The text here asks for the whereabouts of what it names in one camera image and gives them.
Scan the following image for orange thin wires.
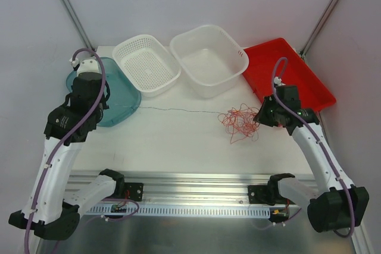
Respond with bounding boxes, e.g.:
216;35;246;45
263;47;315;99
216;102;263;145

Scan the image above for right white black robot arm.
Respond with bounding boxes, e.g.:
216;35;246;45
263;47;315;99
253;84;369;237

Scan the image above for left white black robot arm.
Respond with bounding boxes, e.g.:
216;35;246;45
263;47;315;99
8;72;125;240

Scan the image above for red plastic tray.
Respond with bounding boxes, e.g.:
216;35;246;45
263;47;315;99
243;38;336;112

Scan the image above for teal transparent plastic tub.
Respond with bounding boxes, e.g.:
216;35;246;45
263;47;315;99
63;57;141;127

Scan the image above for white perforated plastic basket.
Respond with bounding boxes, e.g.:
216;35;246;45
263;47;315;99
112;35;181;98

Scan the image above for white plastic tub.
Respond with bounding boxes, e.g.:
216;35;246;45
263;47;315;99
170;25;249;98

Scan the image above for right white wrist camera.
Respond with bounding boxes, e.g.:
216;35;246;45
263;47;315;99
273;77;285;87

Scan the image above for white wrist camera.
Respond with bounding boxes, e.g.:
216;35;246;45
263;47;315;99
273;77;285;87
70;58;101;76

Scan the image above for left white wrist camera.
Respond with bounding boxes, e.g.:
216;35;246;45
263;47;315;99
70;58;101;76

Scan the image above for left aluminium frame post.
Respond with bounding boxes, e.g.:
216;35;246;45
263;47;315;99
60;0;95;51

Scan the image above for aluminium frame post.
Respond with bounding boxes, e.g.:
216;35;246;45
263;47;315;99
299;0;341;59
60;0;95;51

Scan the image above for aluminium mounting rail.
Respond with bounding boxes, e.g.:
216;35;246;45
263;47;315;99
67;170;316;204

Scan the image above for right aluminium frame post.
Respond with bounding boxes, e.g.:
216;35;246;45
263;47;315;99
299;0;341;59

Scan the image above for white slotted cable duct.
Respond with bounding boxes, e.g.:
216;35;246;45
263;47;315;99
87;203;270;219

